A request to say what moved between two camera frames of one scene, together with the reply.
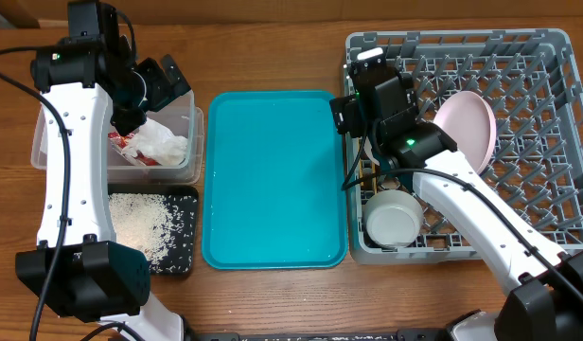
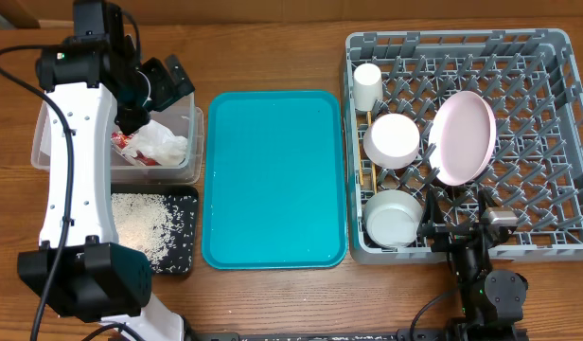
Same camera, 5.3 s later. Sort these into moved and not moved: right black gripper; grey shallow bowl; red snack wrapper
Moved: right black gripper
Not moved: red snack wrapper; grey shallow bowl
